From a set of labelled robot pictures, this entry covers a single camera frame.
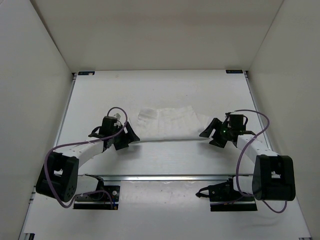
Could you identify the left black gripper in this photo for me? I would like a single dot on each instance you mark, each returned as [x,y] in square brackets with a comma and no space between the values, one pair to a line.
[129,137]

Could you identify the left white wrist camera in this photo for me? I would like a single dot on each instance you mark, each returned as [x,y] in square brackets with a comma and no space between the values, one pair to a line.
[118,117]

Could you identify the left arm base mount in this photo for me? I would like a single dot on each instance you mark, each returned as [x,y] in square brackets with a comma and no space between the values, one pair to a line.
[93,193]

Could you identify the white pleated skirt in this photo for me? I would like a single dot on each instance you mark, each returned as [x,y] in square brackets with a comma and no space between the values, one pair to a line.
[169,124]

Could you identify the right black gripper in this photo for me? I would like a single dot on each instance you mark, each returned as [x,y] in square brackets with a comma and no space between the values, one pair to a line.
[214,124]

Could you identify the right blue corner label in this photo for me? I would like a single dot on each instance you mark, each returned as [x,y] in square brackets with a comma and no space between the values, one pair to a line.
[233,71]

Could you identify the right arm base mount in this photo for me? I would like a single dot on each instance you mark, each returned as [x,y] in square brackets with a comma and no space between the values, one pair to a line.
[223,198]

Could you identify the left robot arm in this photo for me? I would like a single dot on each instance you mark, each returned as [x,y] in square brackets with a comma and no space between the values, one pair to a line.
[59,176]

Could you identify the blue corner label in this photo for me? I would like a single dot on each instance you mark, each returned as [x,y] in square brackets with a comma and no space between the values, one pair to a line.
[233,71]
[86,73]

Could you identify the left blue corner label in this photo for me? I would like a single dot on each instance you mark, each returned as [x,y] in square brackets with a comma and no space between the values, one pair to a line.
[86,73]

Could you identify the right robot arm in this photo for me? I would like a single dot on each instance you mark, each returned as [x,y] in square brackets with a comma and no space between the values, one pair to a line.
[273,176]

